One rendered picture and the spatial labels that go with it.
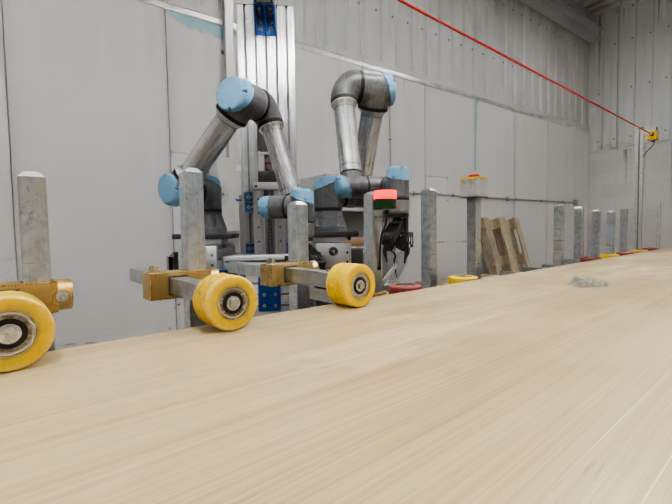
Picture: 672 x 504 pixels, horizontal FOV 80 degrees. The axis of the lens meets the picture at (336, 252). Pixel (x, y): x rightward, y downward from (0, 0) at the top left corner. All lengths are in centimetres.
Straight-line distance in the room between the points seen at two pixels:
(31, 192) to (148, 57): 302
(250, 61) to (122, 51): 186
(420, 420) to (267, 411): 12
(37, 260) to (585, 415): 73
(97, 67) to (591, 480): 358
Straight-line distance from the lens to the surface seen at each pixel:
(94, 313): 347
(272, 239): 178
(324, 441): 30
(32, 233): 77
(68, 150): 346
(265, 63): 197
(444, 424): 33
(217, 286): 59
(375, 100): 159
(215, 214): 169
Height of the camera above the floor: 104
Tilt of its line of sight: 3 degrees down
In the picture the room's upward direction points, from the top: 1 degrees counter-clockwise
